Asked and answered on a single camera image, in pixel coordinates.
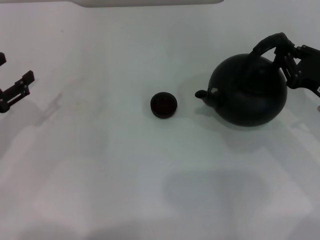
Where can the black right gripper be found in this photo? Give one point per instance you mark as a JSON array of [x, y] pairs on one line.
[[310, 72]]

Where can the black round teapot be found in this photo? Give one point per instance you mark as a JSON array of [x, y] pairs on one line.
[[250, 100]]

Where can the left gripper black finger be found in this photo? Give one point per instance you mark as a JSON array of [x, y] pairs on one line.
[[2, 59], [17, 92]]

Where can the dark brown teacup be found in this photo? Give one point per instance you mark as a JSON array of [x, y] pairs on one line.
[[163, 107]]

